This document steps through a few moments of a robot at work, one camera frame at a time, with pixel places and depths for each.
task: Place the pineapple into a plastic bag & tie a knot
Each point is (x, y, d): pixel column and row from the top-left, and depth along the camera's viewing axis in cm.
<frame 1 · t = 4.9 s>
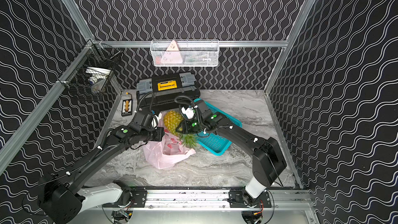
left hand: (164, 131, 79), fingers closed
right hand: (178, 129, 79), fingers open
yellow pineapple: (171, 118, 78), point 24 cm above the table
pink plastic bag: (166, 155, 73), point 18 cm above the table
teal plastic basket: (213, 142, 95), on the table
black toolbox: (167, 91, 100), point 17 cm above the table

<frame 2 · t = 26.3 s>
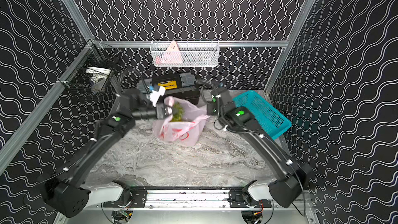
left hand: (177, 110, 68), fingers closed
right hand: (211, 104, 77), fingers closed
yellow pineapple: (183, 111, 91), point 16 cm above the table
pink plastic bag: (186, 127, 82), point 18 cm above the table
teal plastic basket: (274, 118, 99), point 6 cm above the table
the other named things where they were.

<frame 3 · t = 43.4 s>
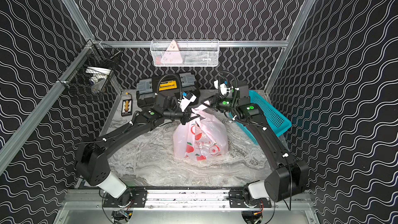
left hand: (198, 111, 75), fingers closed
right hand: (201, 101, 71), fingers closed
pink plastic bag: (203, 138, 85), point 11 cm above the table
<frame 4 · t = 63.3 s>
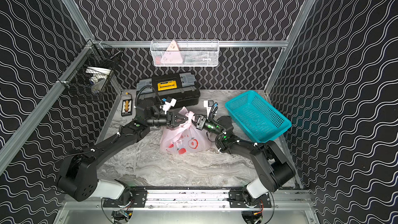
left hand: (185, 118, 72), fingers open
right hand: (186, 115, 75), fingers closed
pink plastic bag: (185, 138, 83), point 13 cm above the table
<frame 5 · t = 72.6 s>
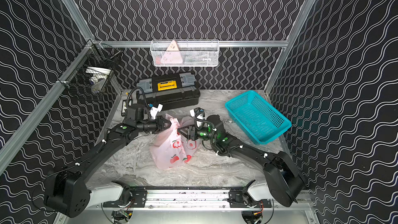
left hand: (173, 122, 76), fingers closed
right hand: (179, 129, 75), fingers open
pink plastic bag: (171, 148, 75), point 18 cm above the table
